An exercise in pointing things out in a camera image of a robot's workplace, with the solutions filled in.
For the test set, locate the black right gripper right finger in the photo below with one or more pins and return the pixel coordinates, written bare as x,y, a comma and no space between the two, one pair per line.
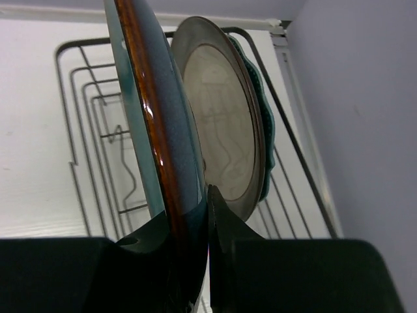
249,273

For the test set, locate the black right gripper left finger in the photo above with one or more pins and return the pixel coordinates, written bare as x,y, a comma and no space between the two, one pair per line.
87,274

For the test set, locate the teal scalloped beaded plate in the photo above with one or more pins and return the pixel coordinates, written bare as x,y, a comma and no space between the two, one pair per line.
267,116

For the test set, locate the grey rimmed cream plate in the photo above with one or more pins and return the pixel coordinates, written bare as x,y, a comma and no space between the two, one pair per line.
226,112

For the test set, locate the dark teal blossom plate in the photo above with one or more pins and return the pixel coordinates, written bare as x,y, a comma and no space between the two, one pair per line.
166,144

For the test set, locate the black wire dish rack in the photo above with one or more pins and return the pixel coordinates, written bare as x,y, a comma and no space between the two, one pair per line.
103,164

